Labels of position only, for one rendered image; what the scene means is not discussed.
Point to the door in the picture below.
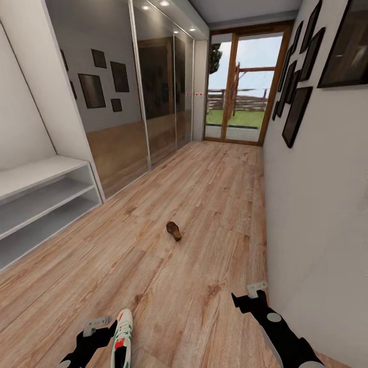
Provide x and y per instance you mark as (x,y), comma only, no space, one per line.
(244,71)

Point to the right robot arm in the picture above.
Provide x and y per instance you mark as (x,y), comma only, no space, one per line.
(289,350)

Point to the sandal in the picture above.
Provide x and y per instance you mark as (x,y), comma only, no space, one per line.
(172,228)

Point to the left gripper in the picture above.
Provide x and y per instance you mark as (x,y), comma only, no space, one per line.
(100,338)

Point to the gym shoe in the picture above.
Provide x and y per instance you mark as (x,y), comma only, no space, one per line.
(121,342)

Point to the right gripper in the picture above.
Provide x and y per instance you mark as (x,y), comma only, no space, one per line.
(247,304)

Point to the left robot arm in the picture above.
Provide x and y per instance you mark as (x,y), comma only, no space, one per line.
(88,341)

